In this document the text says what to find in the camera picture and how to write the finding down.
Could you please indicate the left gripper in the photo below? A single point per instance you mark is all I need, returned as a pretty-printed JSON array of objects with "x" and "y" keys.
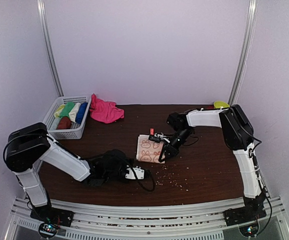
[{"x": 131, "y": 168}]

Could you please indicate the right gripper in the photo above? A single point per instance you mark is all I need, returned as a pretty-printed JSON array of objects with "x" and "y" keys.
[{"x": 172, "y": 150}]

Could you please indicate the orange bunny pattern towel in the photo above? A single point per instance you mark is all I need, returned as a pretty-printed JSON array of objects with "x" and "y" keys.
[{"x": 149, "y": 151}]

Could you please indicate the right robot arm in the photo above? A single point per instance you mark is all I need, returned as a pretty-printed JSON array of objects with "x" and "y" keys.
[{"x": 238, "y": 134}]

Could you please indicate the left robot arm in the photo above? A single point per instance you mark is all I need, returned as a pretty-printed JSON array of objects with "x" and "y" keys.
[{"x": 33, "y": 143}]

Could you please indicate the pink crumpled towel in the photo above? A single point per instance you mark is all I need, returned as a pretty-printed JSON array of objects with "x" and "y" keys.
[{"x": 105, "y": 111}]

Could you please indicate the dark red plate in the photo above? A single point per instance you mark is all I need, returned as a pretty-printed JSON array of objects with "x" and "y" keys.
[{"x": 209, "y": 107}]

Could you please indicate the lime green bowl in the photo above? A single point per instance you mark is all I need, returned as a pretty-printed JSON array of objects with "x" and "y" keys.
[{"x": 220, "y": 105}]

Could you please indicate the blue rolled towel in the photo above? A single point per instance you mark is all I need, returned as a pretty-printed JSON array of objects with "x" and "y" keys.
[{"x": 81, "y": 112}]

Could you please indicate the cream rolled towel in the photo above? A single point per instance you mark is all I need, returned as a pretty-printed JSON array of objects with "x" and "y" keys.
[{"x": 73, "y": 113}]

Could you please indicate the dark red rolled towel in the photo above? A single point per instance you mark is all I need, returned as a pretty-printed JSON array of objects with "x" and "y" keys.
[{"x": 64, "y": 124}]

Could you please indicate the white plastic basket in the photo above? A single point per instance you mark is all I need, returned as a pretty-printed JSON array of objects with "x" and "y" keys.
[{"x": 76, "y": 130}]

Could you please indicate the green rolled towel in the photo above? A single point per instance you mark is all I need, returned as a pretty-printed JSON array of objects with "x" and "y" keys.
[{"x": 67, "y": 109}]

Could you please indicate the yellow rolled towel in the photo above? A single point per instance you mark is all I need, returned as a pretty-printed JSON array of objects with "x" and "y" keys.
[{"x": 58, "y": 111}]

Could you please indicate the left circuit board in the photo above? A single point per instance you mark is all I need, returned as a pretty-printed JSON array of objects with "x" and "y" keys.
[{"x": 48, "y": 230}]

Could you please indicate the circuit board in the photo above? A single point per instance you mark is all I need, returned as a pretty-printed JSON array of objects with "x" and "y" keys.
[
  {"x": 249, "y": 230},
  {"x": 48, "y": 230}
]

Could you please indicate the right circuit board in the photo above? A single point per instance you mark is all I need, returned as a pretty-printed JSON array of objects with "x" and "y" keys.
[{"x": 249, "y": 230}]

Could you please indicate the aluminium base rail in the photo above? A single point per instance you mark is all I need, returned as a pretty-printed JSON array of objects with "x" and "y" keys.
[{"x": 202, "y": 221}]

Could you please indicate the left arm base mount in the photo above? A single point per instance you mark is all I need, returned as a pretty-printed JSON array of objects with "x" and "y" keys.
[{"x": 55, "y": 217}]

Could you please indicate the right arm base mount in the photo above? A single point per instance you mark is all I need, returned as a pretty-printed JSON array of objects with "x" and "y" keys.
[{"x": 241, "y": 215}]

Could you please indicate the right aluminium frame post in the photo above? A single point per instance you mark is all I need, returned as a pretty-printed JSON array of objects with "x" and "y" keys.
[{"x": 246, "y": 45}]

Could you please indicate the aluminium frame post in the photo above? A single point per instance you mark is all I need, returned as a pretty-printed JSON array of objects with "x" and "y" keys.
[
  {"x": 246, "y": 45},
  {"x": 48, "y": 46}
]

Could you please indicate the left aluminium frame post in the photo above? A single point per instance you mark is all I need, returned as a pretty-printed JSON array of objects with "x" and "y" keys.
[{"x": 48, "y": 46}]

